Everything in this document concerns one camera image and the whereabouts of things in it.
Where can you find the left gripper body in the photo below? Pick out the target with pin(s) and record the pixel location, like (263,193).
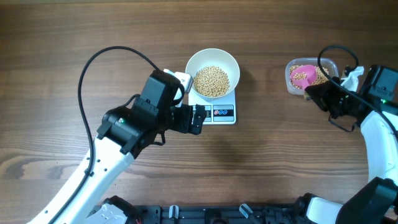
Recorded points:
(180,119)

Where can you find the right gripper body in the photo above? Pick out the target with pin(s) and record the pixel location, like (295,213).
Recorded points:
(335,99)

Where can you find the pink measuring scoop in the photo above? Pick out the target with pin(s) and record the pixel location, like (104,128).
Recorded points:
(301,77)

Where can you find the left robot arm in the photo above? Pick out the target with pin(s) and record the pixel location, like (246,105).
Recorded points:
(124,132)

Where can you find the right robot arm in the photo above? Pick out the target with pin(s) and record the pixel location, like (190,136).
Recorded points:
(376,115)

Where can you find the white digital kitchen scale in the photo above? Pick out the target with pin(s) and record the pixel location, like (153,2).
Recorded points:
(218,111)

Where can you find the soybeans in bowl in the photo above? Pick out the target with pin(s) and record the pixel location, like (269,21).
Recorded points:
(211,81)

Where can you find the soybeans in scoop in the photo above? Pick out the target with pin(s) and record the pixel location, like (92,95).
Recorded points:
(299,76)

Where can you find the white bowl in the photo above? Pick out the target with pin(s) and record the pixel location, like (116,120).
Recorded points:
(218,58)

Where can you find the yellow soybeans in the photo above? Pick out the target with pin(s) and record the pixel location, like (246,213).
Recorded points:
(323,79)

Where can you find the clear plastic container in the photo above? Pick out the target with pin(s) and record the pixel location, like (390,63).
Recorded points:
(325,62)

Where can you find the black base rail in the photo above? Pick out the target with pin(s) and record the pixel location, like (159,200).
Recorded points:
(176,214)

